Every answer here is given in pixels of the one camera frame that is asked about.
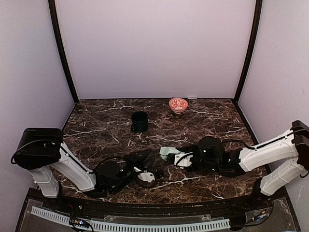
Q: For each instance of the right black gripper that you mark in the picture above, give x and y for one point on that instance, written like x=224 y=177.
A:
x=178 y=152

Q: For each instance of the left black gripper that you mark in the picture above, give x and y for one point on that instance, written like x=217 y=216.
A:
x=134 y=163

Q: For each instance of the mint green folding umbrella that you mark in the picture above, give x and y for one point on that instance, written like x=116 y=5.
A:
x=169 y=153

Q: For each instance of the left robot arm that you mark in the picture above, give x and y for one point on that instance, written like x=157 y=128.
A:
x=42 y=149

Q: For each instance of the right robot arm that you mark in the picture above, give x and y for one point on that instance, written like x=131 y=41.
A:
x=291 y=146

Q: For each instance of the dark green mug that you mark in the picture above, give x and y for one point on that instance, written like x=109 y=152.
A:
x=139 y=122

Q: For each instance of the red patterned white bowl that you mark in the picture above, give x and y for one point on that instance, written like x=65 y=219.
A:
x=178 y=105

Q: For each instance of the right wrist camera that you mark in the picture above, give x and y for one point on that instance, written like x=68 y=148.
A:
x=183 y=160

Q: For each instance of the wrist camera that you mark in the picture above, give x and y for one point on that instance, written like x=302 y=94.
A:
x=147 y=179
x=183 y=160

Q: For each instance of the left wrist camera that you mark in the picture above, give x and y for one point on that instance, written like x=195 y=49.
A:
x=147 y=179

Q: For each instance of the white slotted cable duct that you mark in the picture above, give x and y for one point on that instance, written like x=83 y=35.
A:
x=133 y=224

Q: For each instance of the black front rail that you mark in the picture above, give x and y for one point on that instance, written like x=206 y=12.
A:
x=234 y=207

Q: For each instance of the black corner post right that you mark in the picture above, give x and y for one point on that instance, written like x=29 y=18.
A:
x=250 y=49

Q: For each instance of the black corner post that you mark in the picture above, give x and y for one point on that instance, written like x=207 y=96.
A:
x=250 y=49
x=61 y=50

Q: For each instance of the black corner post left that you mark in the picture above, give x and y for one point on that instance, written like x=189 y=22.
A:
x=61 y=50

